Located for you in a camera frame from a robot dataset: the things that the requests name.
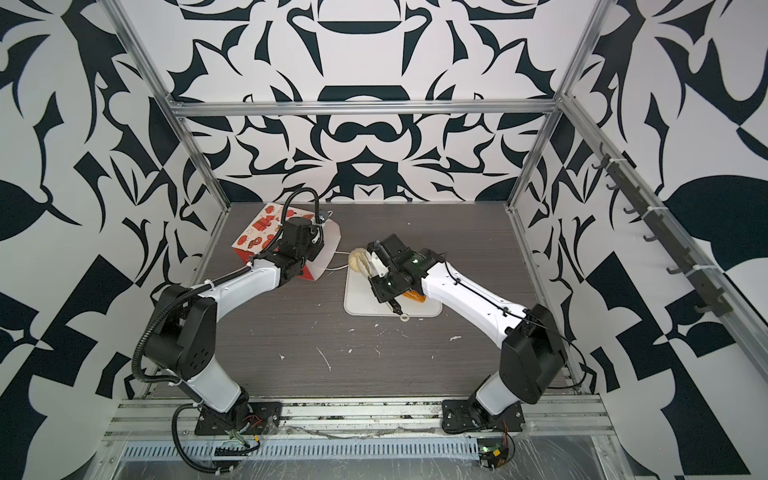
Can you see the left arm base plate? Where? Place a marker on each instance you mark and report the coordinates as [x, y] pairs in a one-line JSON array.
[[254, 418]]

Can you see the white steamed bun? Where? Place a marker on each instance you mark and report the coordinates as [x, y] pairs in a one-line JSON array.
[[359, 260]]

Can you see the white slotted cable duct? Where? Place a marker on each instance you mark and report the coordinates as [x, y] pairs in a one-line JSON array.
[[312, 449]]

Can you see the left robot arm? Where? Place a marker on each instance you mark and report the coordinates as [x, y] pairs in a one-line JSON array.
[[178, 344]]

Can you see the small green circuit board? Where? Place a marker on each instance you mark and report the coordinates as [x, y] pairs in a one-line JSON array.
[[495, 453]]

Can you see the white plastic tray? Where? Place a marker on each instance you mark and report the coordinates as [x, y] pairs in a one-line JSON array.
[[359, 300]]

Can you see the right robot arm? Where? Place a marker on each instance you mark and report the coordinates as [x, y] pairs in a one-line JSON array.
[[532, 350]]

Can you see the orange croissant fake bread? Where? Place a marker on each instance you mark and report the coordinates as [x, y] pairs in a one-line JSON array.
[[415, 296]]

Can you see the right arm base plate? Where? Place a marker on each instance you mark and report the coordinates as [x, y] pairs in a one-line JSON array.
[[466, 416]]

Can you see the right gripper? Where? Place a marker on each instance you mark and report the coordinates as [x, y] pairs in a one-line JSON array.
[[381, 290]]

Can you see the red white paper bag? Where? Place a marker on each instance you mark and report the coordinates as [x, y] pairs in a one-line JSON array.
[[264, 227]]

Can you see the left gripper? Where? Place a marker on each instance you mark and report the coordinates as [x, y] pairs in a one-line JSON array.
[[316, 248]]

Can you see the grey wall hook rail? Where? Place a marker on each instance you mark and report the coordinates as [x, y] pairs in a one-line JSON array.
[[663, 229]]

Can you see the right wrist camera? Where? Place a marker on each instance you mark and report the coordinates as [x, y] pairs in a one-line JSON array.
[[379, 258]]

